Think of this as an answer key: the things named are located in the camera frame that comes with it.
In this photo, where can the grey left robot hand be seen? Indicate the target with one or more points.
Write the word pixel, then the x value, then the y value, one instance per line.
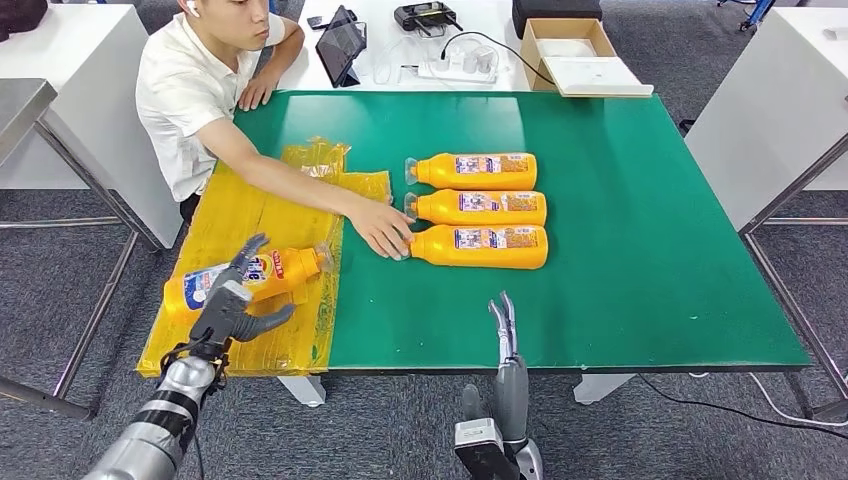
pixel 222 311

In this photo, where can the white table foot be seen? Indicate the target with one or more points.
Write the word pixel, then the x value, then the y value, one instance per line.
pixel 601 389
pixel 301 391

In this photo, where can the white flat box lid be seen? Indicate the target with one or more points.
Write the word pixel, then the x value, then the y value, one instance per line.
pixel 599 77

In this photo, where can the person's left hand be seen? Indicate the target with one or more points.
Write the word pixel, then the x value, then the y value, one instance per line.
pixel 255 93

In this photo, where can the white charger plug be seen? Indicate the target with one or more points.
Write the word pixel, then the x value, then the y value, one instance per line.
pixel 487 60
pixel 471 63

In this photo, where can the person's right forearm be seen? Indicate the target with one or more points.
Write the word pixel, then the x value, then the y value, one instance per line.
pixel 305 189

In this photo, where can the white side table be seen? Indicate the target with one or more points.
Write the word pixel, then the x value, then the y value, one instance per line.
pixel 83 102
pixel 765 102

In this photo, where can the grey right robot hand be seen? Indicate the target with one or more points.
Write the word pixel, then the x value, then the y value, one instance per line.
pixel 511 397

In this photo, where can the orange detergent bottle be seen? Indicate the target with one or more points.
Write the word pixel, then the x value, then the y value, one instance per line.
pixel 437 255
pixel 281 272
pixel 437 172
pixel 440 210

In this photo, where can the black phone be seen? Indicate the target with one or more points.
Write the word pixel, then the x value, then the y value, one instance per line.
pixel 316 22

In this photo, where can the blue metal rack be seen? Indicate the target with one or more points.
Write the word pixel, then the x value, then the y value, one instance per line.
pixel 755 12

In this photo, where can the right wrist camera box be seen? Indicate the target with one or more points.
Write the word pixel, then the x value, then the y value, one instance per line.
pixel 480 450

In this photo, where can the black tablet with stand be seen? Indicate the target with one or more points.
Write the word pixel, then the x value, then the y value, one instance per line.
pixel 339 46

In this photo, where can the white foam insert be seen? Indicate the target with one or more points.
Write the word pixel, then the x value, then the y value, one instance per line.
pixel 566 48

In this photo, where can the open cardboard box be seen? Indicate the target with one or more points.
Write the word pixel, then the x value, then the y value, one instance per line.
pixel 566 25

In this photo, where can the white power strip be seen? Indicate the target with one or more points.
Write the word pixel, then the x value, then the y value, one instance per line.
pixel 454 73

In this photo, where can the black remote controller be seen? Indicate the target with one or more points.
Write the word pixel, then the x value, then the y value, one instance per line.
pixel 424 14

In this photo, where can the white desk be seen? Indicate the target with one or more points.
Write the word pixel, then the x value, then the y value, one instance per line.
pixel 493 16

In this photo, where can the person's left forearm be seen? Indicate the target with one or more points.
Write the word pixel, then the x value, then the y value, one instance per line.
pixel 285 60

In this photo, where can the steel table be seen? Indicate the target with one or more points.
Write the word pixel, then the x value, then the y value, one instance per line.
pixel 20 109

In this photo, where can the person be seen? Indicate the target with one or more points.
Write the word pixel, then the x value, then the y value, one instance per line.
pixel 179 86

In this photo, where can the black bag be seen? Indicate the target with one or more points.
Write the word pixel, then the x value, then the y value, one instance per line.
pixel 20 14

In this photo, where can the person's right hand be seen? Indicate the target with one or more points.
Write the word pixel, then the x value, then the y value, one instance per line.
pixel 384 228

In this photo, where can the steel table frame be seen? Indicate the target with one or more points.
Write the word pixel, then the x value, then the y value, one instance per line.
pixel 798 184

